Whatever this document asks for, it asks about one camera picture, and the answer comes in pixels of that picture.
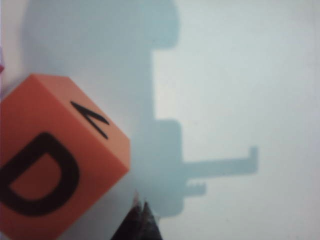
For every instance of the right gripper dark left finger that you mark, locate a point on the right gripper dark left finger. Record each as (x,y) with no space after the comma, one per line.
(132,225)

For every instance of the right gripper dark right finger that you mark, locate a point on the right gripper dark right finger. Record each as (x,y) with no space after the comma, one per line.
(151,227)

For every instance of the orange foam block letter D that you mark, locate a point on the orange foam block letter D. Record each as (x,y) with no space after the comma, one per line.
(50,155)

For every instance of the pink foam block letter C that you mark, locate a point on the pink foam block letter C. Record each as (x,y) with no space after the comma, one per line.
(1,62)

